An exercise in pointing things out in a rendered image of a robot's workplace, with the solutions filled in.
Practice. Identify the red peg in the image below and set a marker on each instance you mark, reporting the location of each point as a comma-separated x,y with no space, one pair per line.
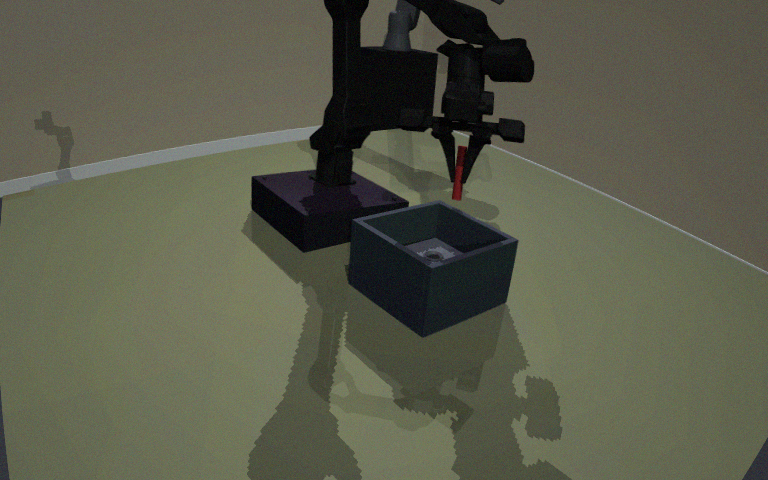
460,163

